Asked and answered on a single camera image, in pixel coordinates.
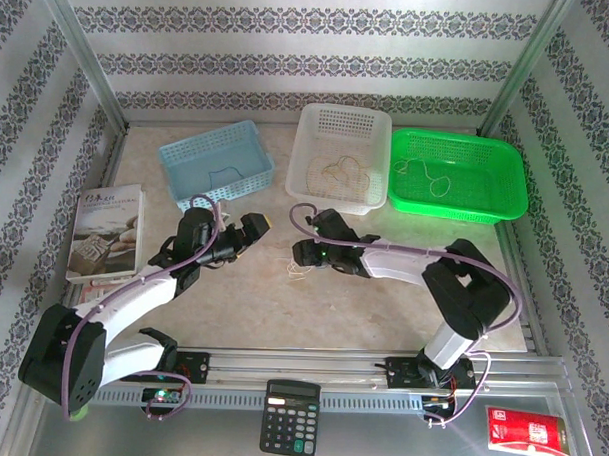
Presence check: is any red foil packet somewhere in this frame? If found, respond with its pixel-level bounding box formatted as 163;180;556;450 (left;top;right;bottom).
484;404;577;456

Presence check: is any black desk calculator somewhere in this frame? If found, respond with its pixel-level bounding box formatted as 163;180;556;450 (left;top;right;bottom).
259;378;322;456

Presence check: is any aluminium side rail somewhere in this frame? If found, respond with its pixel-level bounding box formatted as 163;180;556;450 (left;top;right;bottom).
47;126;132;348
487;222;556;358

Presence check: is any small circuit board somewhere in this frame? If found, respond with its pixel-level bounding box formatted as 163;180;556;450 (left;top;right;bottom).
141;385;184;406
421;393;456;413

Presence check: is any white thin wire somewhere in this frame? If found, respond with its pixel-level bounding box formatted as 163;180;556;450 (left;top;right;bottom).
281;258;310;282

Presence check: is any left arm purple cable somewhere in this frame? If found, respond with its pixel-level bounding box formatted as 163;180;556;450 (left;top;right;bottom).
60;189;223;427

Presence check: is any paperback book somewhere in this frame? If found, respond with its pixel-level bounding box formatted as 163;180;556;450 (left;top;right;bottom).
64;181;147;286

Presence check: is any green plastic basket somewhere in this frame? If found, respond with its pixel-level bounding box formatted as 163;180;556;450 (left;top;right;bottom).
386;128;532;227

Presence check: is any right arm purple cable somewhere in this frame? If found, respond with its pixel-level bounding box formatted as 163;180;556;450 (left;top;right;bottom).
282;201;528;431

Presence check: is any aluminium frame post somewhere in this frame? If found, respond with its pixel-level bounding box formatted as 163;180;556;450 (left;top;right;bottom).
30;0;134;132
480;0;583;142

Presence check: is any grey slotted cable duct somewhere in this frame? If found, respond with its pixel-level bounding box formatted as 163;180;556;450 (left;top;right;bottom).
92;386;428;418

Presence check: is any light blue plastic basket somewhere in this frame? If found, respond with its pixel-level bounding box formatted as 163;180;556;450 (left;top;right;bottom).
155;116;278;219

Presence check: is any yellow green thin wire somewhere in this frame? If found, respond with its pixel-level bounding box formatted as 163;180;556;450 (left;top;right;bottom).
391;158;453;198

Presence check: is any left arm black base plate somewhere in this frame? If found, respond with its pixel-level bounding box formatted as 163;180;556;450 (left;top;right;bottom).
118;349;212;386

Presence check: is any pink card packet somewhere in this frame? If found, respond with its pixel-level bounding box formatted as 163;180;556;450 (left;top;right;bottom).
79;278;110;307

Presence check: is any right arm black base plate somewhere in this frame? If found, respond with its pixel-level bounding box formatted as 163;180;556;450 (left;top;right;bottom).
384;355;477;394

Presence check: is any aluminium mounting rail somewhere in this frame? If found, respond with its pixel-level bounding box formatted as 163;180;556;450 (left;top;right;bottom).
27;340;567;399

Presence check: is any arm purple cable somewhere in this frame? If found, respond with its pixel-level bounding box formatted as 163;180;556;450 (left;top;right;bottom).
282;201;528;431
60;189;223;427

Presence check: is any white plastic basket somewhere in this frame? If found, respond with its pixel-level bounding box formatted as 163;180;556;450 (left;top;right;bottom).
283;101;394;220

